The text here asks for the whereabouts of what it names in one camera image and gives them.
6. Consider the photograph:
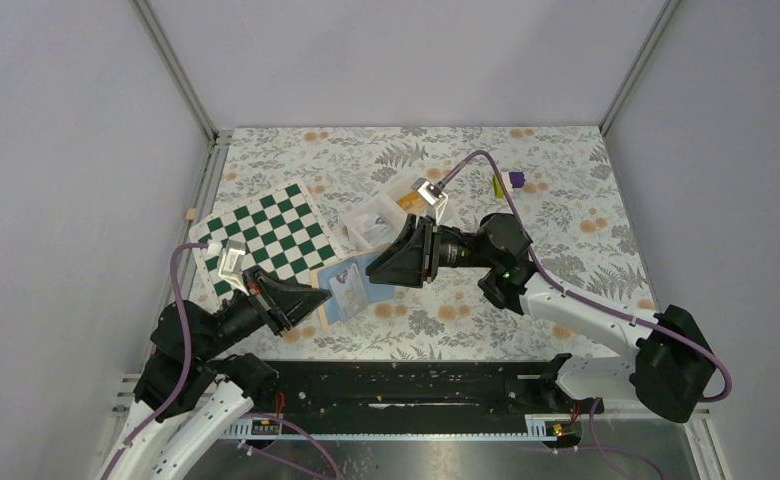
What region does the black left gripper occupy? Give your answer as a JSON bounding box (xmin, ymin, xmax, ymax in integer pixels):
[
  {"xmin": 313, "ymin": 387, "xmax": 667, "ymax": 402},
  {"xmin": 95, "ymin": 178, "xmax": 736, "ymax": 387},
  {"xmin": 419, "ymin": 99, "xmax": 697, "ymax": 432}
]
[{"xmin": 198, "ymin": 263, "xmax": 334, "ymax": 360}]

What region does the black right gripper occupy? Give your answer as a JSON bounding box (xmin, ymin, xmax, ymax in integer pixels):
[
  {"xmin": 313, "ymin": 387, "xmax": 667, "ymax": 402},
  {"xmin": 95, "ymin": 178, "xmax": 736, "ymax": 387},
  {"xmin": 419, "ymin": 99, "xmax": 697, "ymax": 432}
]
[{"xmin": 366, "ymin": 214, "xmax": 498, "ymax": 289}]

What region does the white patterned card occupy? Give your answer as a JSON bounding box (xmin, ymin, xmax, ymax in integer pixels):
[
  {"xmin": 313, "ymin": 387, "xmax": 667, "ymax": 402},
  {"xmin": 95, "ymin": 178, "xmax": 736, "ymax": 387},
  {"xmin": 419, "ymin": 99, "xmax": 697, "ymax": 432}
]
[{"xmin": 329, "ymin": 262, "xmax": 368, "ymax": 320}]

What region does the beige leather card holder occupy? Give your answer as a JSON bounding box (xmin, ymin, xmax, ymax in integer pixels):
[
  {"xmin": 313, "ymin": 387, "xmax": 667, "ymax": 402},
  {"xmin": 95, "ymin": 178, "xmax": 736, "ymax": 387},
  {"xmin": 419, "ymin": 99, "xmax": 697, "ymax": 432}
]
[{"xmin": 310, "ymin": 248, "xmax": 396, "ymax": 328}]

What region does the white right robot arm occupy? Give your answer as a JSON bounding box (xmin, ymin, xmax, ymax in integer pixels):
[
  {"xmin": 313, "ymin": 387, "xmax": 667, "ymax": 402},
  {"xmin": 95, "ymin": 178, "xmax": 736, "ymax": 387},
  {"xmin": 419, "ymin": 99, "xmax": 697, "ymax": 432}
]
[{"xmin": 366, "ymin": 213, "xmax": 720, "ymax": 423}]

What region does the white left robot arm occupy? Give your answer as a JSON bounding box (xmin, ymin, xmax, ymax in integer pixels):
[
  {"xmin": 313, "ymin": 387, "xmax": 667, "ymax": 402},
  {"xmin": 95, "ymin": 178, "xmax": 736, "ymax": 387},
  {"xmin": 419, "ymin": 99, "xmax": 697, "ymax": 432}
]
[{"xmin": 96, "ymin": 267, "xmax": 332, "ymax": 479}]

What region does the white VIP card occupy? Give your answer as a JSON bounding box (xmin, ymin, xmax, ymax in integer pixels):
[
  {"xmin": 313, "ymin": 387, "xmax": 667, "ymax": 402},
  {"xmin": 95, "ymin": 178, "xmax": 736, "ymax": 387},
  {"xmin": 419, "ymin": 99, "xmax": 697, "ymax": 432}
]
[{"xmin": 361, "ymin": 215, "xmax": 393, "ymax": 245}]

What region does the orange gold card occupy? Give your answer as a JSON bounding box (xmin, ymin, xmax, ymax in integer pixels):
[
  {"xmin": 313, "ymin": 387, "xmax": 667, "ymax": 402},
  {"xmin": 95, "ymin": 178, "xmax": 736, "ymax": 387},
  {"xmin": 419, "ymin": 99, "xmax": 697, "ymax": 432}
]
[{"xmin": 396, "ymin": 192, "xmax": 428, "ymax": 215}]

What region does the white two-compartment plastic bin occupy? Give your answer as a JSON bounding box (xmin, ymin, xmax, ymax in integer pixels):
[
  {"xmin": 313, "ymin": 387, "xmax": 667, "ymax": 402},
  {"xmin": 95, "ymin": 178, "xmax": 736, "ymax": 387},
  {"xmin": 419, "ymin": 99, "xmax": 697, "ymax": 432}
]
[{"xmin": 342, "ymin": 173, "xmax": 424, "ymax": 250}]

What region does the green and white chessboard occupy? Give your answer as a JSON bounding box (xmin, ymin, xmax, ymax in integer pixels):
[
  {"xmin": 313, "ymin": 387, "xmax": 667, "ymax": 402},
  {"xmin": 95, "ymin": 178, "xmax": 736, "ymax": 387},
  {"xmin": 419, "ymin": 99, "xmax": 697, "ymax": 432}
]
[{"xmin": 189, "ymin": 180, "xmax": 343, "ymax": 284}]

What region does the green white purple toy block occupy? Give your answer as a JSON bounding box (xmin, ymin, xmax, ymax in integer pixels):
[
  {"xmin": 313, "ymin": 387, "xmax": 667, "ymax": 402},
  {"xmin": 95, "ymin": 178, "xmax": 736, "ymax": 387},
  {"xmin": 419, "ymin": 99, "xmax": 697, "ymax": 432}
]
[{"xmin": 492, "ymin": 171, "xmax": 526, "ymax": 199}]

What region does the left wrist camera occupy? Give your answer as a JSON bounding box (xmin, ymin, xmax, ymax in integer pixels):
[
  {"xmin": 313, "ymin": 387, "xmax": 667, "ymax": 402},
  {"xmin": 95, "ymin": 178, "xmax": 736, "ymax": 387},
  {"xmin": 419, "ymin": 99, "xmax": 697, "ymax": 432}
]
[{"xmin": 206, "ymin": 240, "xmax": 248, "ymax": 294}]

